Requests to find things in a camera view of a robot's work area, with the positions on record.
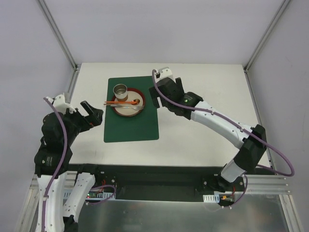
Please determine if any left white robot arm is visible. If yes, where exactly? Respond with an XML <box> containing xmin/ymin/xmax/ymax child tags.
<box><xmin>34</xmin><ymin>98</ymin><xmax>103</xmax><ymax>232</ymax></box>

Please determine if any orange knife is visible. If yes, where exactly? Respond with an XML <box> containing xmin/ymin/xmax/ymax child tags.
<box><xmin>103</xmin><ymin>100</ymin><xmax>140</xmax><ymax>106</ymax></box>

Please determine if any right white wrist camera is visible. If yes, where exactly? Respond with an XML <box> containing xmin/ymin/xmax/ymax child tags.
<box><xmin>154</xmin><ymin>67</ymin><xmax>174</xmax><ymax>80</ymax></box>

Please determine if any left white cable duct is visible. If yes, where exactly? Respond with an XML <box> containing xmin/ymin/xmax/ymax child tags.
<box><xmin>63</xmin><ymin>190</ymin><xmax>116</xmax><ymax>201</ymax></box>

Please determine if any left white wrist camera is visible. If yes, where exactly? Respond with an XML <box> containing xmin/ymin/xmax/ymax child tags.
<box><xmin>47</xmin><ymin>94</ymin><xmax>75</xmax><ymax>114</ymax></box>

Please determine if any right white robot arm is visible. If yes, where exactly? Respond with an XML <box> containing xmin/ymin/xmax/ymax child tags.
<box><xmin>149</xmin><ymin>77</ymin><xmax>266</xmax><ymax>192</ymax></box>

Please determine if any green placemat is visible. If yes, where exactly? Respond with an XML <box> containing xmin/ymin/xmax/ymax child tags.
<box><xmin>103</xmin><ymin>76</ymin><xmax>159</xmax><ymax>143</ymax></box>

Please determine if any right aluminium frame post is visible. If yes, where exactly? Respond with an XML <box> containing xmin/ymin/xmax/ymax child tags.
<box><xmin>243</xmin><ymin>0</ymin><xmax>292</xmax><ymax>73</ymax></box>

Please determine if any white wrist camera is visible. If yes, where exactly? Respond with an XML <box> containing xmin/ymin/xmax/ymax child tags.
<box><xmin>47</xmin><ymin>94</ymin><xmax>75</xmax><ymax>114</ymax></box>
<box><xmin>154</xmin><ymin>67</ymin><xmax>174</xmax><ymax>80</ymax></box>

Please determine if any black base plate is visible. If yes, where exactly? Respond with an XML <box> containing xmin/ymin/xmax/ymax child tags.
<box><xmin>67</xmin><ymin>164</ymin><xmax>246</xmax><ymax>202</ymax></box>

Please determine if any copper spoon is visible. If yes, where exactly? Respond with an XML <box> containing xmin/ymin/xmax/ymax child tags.
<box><xmin>104</xmin><ymin>99</ymin><xmax>140</xmax><ymax>107</ymax></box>

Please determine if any left aluminium frame post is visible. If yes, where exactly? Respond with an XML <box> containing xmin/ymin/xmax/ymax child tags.
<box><xmin>36</xmin><ymin>0</ymin><xmax>79</xmax><ymax>71</ymax></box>

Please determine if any steel cup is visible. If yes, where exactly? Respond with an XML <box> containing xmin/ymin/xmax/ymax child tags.
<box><xmin>113</xmin><ymin>84</ymin><xmax>128</xmax><ymax>102</ymax></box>

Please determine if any silver fork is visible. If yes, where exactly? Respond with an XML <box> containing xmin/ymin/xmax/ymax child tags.
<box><xmin>111</xmin><ymin>104</ymin><xmax>144</xmax><ymax>111</ymax></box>

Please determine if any aluminium front rail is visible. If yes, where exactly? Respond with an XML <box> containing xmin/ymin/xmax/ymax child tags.
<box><xmin>29</xmin><ymin>172</ymin><xmax>292</xmax><ymax>195</ymax></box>

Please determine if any right white cable duct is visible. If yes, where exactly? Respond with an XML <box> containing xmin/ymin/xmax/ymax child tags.
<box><xmin>203</xmin><ymin>194</ymin><xmax>220</xmax><ymax>203</ymax></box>

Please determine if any aluminium frame post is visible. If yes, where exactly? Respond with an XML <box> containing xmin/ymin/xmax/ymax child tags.
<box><xmin>36</xmin><ymin>0</ymin><xmax>79</xmax><ymax>71</ymax></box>
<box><xmin>243</xmin><ymin>0</ymin><xmax>292</xmax><ymax>73</ymax></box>

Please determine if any white cable duct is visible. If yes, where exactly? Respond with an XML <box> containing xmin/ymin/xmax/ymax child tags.
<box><xmin>63</xmin><ymin>190</ymin><xmax>116</xmax><ymax>201</ymax></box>
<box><xmin>203</xmin><ymin>194</ymin><xmax>220</xmax><ymax>203</ymax></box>

